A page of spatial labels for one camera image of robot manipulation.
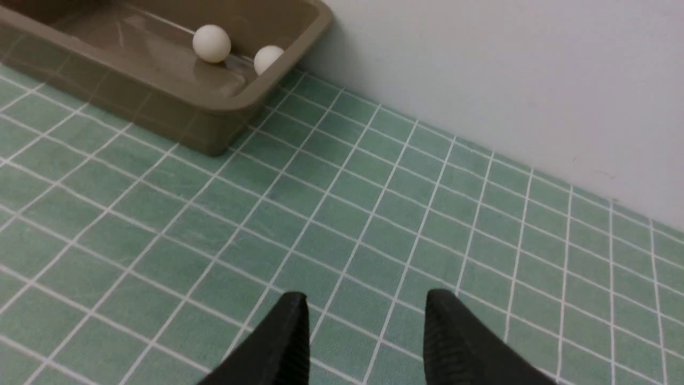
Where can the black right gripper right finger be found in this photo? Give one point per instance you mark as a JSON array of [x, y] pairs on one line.
[[458, 348]]

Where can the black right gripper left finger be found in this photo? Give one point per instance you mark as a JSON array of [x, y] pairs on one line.
[[276, 352]]

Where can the white ping-pong ball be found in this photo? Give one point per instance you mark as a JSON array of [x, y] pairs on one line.
[[265, 57], [211, 43]]

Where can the green checkered table cloth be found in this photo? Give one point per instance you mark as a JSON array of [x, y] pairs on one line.
[[127, 258]]

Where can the olive plastic storage bin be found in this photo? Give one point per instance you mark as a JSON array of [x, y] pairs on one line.
[[134, 59]]

